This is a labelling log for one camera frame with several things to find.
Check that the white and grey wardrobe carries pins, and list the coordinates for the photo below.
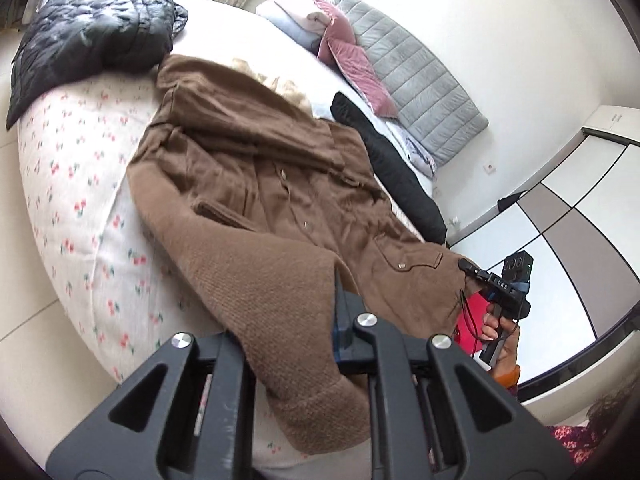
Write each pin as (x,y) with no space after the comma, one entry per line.
(575,240)

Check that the light pink pillow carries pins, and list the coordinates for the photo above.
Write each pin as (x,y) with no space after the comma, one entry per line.
(295,7)

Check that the grey quilted headboard pad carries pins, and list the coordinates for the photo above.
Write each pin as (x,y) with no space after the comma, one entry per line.
(425,95)

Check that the light blue pillow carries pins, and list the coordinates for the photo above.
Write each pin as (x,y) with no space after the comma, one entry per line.
(292,32)

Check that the white printed pillow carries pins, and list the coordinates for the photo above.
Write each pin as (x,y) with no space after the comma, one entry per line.
(415,155)

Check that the person's floral garment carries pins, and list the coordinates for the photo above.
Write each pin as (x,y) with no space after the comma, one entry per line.
(575,442)

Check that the person's right forearm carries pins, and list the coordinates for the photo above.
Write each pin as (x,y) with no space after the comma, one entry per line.
(507,380)

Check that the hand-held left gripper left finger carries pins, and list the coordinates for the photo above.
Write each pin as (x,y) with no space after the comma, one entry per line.
(232,410)

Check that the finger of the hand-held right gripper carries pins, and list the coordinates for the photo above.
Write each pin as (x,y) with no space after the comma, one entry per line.
(475,271)

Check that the cherry print bed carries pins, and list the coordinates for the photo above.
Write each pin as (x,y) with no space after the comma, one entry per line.
(75,185)

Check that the black long pillow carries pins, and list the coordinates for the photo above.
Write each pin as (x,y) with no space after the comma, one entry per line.
(395,175)

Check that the brown jacket with snap buttons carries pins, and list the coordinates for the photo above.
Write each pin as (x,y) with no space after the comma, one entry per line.
(280,240)

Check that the black puffer jacket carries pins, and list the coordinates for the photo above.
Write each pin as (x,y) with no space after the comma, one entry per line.
(90,35)

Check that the red cloth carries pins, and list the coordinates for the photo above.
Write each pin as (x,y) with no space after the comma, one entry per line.
(470,320)

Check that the pink velvet cushion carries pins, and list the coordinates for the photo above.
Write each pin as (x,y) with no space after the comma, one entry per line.
(355,65)

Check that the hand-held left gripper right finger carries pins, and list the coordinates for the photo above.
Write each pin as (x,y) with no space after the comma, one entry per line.
(342,342)

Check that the person's dark curly hair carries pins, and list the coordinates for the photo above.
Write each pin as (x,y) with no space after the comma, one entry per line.
(615,415)

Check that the person's right hand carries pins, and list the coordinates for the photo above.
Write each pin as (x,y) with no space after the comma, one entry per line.
(507,345)

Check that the white wall socket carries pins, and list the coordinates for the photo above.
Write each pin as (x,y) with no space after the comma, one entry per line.
(489,166)

